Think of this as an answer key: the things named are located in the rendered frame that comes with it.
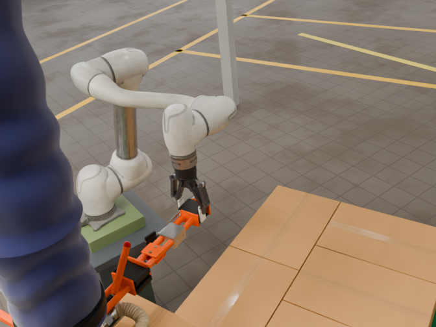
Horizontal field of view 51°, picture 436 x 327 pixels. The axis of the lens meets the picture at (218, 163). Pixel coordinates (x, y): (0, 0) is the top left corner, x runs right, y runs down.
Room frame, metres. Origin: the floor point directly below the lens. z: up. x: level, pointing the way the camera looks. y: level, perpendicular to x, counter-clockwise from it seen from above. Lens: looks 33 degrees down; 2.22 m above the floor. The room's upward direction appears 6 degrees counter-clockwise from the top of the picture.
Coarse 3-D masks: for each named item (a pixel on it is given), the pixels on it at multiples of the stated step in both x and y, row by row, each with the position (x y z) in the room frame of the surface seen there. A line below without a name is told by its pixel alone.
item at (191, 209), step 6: (186, 204) 1.32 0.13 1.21; (192, 204) 1.31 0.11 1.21; (198, 204) 1.31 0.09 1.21; (180, 210) 1.29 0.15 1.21; (186, 210) 1.28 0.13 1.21; (192, 210) 1.28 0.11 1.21; (198, 210) 1.28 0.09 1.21; (186, 216) 1.27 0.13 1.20; (192, 216) 1.26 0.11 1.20; (198, 216) 1.25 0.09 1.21; (198, 222) 1.25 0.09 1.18
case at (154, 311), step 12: (120, 300) 1.14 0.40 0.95; (132, 300) 1.13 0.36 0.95; (144, 300) 1.13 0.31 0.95; (156, 312) 1.07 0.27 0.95; (168, 312) 1.07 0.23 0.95; (120, 324) 1.04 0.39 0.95; (132, 324) 1.03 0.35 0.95; (156, 324) 1.02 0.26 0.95; (168, 324) 1.01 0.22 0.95; (180, 324) 1.01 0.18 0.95; (192, 324) 1.00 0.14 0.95
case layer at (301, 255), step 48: (288, 192) 2.20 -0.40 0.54; (240, 240) 1.83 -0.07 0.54; (288, 240) 1.79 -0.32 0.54; (336, 240) 1.75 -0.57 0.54; (384, 240) 1.71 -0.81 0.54; (432, 240) 1.68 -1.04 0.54; (240, 288) 1.50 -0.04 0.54; (288, 288) 1.47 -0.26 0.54; (336, 288) 1.44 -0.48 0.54; (384, 288) 1.41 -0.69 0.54; (432, 288) 1.38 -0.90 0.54
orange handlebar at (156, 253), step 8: (184, 216) 1.27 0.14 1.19; (184, 224) 1.22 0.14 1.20; (160, 240) 1.16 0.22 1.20; (168, 240) 1.15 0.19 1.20; (144, 248) 1.11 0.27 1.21; (152, 248) 1.11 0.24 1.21; (160, 248) 1.11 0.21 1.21; (168, 248) 1.12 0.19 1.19; (144, 256) 1.08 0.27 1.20; (152, 256) 1.07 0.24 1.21; (160, 256) 1.08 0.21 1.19; (152, 264) 1.05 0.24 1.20; (128, 288) 0.96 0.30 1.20; (120, 296) 0.93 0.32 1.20; (112, 304) 0.90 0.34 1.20; (0, 312) 0.91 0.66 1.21; (0, 320) 0.89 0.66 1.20; (8, 320) 0.87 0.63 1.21
